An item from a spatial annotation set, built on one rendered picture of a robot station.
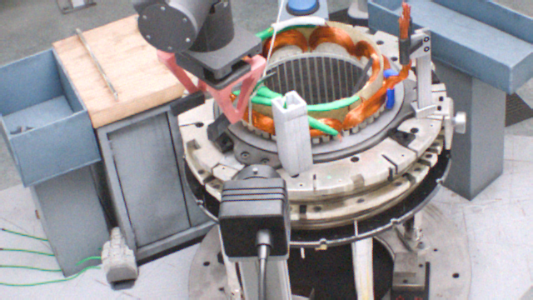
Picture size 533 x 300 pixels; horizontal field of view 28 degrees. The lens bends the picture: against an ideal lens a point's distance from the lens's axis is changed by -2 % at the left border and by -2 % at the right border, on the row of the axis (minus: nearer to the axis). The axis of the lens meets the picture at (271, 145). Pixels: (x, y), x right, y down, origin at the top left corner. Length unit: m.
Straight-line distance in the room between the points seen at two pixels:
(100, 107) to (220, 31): 0.34
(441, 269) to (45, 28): 2.37
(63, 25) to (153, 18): 2.63
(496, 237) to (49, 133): 0.64
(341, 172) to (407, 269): 0.28
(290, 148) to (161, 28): 0.24
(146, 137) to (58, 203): 0.16
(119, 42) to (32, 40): 2.10
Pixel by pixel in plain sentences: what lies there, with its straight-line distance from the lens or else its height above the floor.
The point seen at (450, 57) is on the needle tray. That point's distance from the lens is 1.46.
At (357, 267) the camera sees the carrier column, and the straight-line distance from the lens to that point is 1.31.
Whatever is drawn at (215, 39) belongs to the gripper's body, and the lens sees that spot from 1.10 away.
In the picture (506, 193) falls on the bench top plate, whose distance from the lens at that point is 1.63.
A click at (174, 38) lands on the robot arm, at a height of 1.33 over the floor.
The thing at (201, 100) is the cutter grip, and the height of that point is 1.17.
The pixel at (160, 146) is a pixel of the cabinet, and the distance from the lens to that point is 1.47.
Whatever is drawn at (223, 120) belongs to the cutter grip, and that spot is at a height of 1.17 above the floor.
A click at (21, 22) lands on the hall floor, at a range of 3.71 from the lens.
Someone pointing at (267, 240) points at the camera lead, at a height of 1.38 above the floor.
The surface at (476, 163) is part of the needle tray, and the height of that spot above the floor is 0.84.
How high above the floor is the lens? 1.88
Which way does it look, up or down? 40 degrees down
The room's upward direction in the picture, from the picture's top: 8 degrees counter-clockwise
